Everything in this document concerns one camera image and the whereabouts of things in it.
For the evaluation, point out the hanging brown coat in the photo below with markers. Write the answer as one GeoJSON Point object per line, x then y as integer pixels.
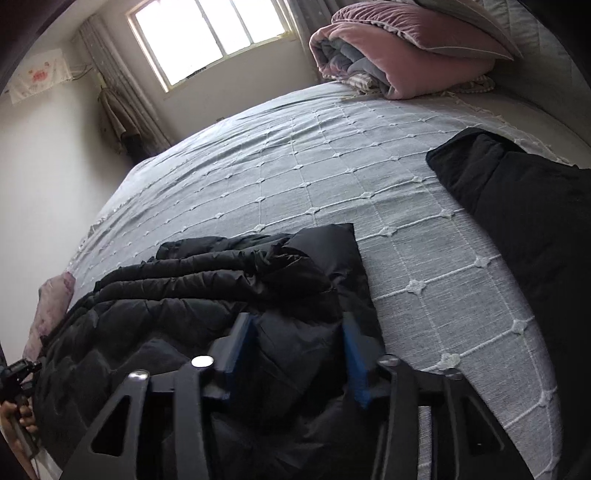
{"type": "Point", "coordinates": [117, 120]}

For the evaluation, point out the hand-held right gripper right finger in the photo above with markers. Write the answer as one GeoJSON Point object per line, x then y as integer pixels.
{"type": "Point", "coordinates": [356, 364]}

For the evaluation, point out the window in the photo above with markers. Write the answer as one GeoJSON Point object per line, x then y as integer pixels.
{"type": "Point", "coordinates": [207, 37]}

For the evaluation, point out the pink folded quilt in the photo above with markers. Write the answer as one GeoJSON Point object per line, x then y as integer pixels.
{"type": "Point", "coordinates": [415, 74]}

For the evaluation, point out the pink and grey pillow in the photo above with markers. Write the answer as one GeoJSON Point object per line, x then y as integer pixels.
{"type": "Point", "coordinates": [475, 23]}

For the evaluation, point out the wall air conditioner with cover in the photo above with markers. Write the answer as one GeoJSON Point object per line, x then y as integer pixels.
{"type": "Point", "coordinates": [39, 76]}

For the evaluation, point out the pink puffer garment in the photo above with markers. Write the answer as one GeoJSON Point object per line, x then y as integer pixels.
{"type": "Point", "coordinates": [51, 304]}

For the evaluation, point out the black puffer jacket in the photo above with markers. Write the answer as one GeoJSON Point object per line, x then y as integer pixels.
{"type": "Point", "coordinates": [295, 360]}

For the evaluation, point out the person's left hand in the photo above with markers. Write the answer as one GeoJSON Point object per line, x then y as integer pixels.
{"type": "Point", "coordinates": [9, 420]}

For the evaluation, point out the grey quilted bed headboard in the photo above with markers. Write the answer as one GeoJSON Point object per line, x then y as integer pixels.
{"type": "Point", "coordinates": [538, 55]}

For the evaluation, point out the grey patterned curtain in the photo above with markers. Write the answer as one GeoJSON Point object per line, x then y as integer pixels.
{"type": "Point", "coordinates": [314, 14]}
{"type": "Point", "coordinates": [124, 92]}

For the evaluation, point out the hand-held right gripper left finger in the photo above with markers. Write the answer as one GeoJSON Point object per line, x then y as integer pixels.
{"type": "Point", "coordinates": [238, 360]}

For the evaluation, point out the striped folded cloth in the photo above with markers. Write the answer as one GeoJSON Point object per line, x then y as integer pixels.
{"type": "Point", "coordinates": [360, 82]}

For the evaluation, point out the black folded garment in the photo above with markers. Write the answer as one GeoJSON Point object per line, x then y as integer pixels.
{"type": "Point", "coordinates": [531, 221]}

